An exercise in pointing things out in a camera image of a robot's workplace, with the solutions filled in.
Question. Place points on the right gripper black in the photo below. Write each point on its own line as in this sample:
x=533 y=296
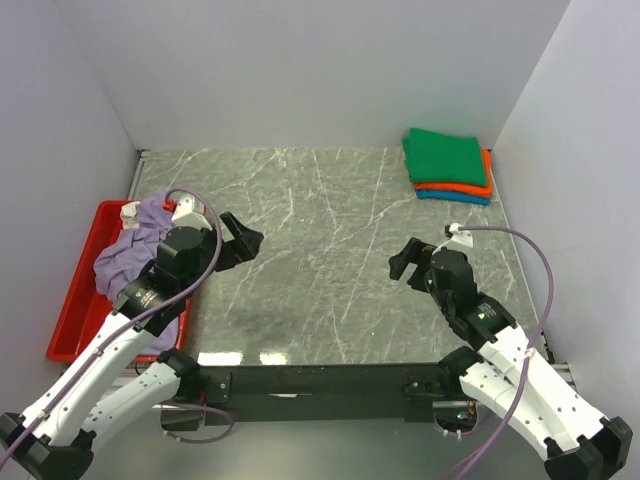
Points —
x=415 y=251

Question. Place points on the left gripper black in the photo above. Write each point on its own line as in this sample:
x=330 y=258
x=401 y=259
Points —
x=246 y=248

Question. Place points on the purple t shirt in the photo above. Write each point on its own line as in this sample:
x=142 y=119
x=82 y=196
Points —
x=122 y=262

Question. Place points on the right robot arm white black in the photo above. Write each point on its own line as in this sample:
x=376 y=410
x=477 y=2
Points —
x=498 y=367

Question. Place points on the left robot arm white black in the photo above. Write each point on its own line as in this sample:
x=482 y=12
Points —
x=58 y=435

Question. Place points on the blue folded t shirt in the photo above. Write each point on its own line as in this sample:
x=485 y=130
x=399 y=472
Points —
x=452 y=196

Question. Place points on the green folded t shirt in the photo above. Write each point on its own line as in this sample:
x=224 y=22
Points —
x=435 y=157

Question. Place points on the orange folded t shirt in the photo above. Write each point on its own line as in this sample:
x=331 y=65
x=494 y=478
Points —
x=465 y=188

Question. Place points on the white t shirt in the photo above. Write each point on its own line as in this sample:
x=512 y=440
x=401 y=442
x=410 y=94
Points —
x=128 y=215

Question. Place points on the black base beam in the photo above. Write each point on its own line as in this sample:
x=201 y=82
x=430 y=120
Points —
x=413 y=392

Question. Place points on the red plastic bin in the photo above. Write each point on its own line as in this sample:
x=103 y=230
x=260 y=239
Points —
x=84 y=309

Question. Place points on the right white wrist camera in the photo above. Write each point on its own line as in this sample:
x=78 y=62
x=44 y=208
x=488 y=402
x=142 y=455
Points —
x=458 y=238

